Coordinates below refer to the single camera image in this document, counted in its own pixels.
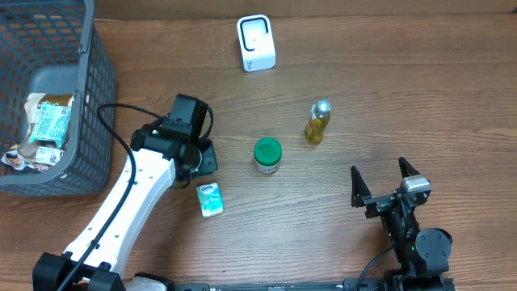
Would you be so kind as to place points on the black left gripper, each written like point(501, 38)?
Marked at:
point(210, 162)

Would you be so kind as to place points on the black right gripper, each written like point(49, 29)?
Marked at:
point(384, 200)

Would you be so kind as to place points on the teal tissue pack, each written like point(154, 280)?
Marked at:
point(210, 200)

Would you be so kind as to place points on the green lid jar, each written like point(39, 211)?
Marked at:
point(267, 155)

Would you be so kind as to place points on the yellow oil bottle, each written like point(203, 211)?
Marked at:
point(318, 120)

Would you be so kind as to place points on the teal snack packet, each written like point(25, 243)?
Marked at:
point(52, 124)

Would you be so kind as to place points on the brown snack bag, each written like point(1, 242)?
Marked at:
point(39, 155)

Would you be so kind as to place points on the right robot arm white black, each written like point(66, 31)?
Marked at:
point(422, 255)

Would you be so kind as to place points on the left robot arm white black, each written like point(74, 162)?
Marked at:
point(173, 148)

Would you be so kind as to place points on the white barcode scanner stand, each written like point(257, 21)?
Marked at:
point(256, 43)

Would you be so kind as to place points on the dark grey plastic basket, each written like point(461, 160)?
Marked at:
point(53, 47)

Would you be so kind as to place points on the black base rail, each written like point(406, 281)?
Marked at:
point(258, 286)

